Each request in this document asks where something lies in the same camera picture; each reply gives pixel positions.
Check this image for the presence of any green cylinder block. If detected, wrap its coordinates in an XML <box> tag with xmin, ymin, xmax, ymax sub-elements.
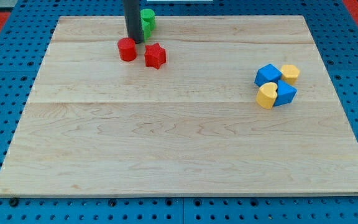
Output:
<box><xmin>140</xmin><ymin>9</ymin><xmax>156</xmax><ymax>30</ymax></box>

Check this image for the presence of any red star block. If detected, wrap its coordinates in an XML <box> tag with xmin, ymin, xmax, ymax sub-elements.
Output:
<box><xmin>144</xmin><ymin>43</ymin><xmax>167</xmax><ymax>69</ymax></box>

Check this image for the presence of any red cylinder block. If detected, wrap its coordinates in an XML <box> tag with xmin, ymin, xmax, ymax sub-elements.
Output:
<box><xmin>117</xmin><ymin>37</ymin><xmax>137</xmax><ymax>62</ymax></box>

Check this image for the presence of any light wooden board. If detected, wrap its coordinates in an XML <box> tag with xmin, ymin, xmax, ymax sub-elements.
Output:
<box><xmin>0</xmin><ymin>16</ymin><xmax>358</xmax><ymax>198</ymax></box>

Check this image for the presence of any yellow heart block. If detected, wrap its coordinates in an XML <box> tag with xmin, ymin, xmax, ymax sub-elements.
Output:
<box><xmin>255</xmin><ymin>82</ymin><xmax>278</xmax><ymax>110</ymax></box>

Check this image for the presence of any blue cube block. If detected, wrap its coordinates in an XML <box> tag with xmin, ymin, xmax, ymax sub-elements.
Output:
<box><xmin>254</xmin><ymin>63</ymin><xmax>282</xmax><ymax>86</ymax></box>

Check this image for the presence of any blue triangle block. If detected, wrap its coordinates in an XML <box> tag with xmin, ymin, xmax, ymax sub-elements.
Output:
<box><xmin>273</xmin><ymin>80</ymin><xmax>297</xmax><ymax>106</ymax></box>

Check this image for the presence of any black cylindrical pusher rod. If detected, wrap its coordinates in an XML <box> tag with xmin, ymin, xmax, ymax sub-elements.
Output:
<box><xmin>122</xmin><ymin>0</ymin><xmax>144</xmax><ymax>44</ymax></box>

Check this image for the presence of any yellow hexagon block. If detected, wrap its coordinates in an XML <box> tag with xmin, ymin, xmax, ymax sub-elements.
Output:
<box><xmin>280</xmin><ymin>64</ymin><xmax>300</xmax><ymax>85</ymax></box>

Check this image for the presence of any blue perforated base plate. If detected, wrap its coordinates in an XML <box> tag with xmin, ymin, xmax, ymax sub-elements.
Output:
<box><xmin>0</xmin><ymin>1</ymin><xmax>358</xmax><ymax>223</ymax></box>

